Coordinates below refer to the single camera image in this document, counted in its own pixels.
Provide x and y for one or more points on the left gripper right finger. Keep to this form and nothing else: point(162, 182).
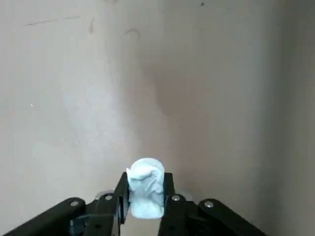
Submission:
point(187, 216)

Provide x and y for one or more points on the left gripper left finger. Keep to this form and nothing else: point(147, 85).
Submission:
point(98, 211)

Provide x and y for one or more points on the white modeling clay lump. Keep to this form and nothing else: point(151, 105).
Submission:
point(146, 186)

